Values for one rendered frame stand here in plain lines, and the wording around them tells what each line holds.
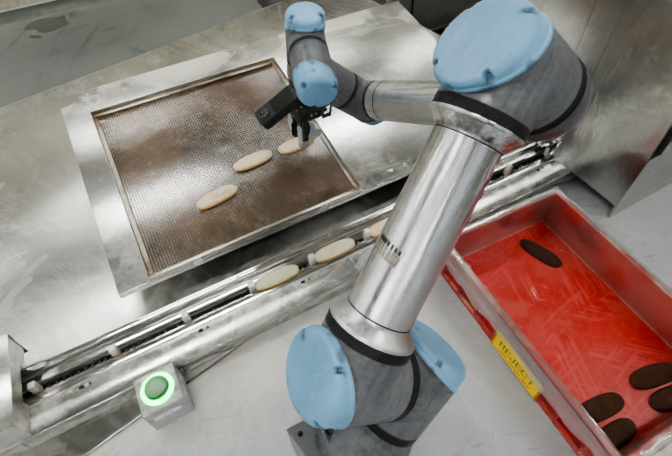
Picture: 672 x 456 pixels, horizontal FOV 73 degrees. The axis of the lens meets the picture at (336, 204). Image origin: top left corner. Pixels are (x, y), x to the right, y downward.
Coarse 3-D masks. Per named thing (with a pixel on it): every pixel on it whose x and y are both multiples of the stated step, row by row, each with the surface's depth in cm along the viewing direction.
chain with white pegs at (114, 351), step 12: (540, 156) 120; (516, 168) 117; (492, 180) 115; (360, 240) 103; (312, 264) 98; (252, 288) 93; (228, 300) 94; (204, 312) 93; (180, 324) 91; (108, 348) 84; (132, 348) 87; (72, 372) 84; (36, 384) 81; (48, 384) 83; (24, 396) 82
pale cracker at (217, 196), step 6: (222, 186) 104; (228, 186) 104; (234, 186) 104; (210, 192) 103; (216, 192) 103; (222, 192) 103; (228, 192) 103; (234, 192) 104; (204, 198) 102; (210, 198) 102; (216, 198) 102; (222, 198) 102; (228, 198) 103; (198, 204) 101; (204, 204) 101; (210, 204) 101; (216, 204) 102
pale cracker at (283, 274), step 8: (272, 272) 96; (280, 272) 96; (288, 272) 96; (296, 272) 96; (264, 280) 94; (272, 280) 94; (280, 280) 95; (288, 280) 95; (256, 288) 94; (264, 288) 94
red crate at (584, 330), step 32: (544, 224) 107; (480, 256) 101; (512, 256) 101; (576, 256) 101; (512, 288) 96; (544, 288) 96; (576, 288) 96; (608, 288) 96; (480, 320) 90; (544, 320) 91; (576, 320) 91; (608, 320) 91; (640, 320) 91; (544, 352) 87; (576, 352) 87; (608, 352) 87; (640, 352) 86; (576, 384) 83; (608, 384) 83; (640, 416) 79; (576, 448) 75
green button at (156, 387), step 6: (150, 378) 77; (156, 378) 77; (162, 378) 77; (150, 384) 76; (156, 384) 76; (162, 384) 76; (168, 384) 77; (144, 390) 76; (150, 390) 76; (156, 390) 76; (162, 390) 76; (150, 396) 75; (156, 396) 75; (162, 396) 75
